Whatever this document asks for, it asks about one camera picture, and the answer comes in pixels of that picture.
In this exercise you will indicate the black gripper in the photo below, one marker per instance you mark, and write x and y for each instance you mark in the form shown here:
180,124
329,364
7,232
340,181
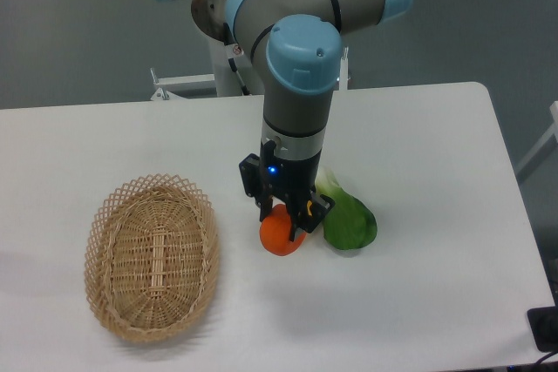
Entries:
287,174

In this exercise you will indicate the green bok choy vegetable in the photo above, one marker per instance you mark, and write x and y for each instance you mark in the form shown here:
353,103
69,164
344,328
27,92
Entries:
350,224

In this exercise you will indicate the orange fruit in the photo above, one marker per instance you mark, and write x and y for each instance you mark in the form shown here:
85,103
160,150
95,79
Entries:
275,230

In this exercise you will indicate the woven wicker basket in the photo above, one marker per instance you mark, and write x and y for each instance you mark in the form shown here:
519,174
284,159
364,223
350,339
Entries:
152,258

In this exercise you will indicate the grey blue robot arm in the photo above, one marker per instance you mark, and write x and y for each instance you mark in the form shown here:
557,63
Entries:
295,47

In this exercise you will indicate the white frame at right edge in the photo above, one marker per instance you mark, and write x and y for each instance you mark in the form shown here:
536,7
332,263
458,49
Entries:
541,150

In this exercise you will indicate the black device at table edge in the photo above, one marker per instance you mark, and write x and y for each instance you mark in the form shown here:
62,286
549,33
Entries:
543,324

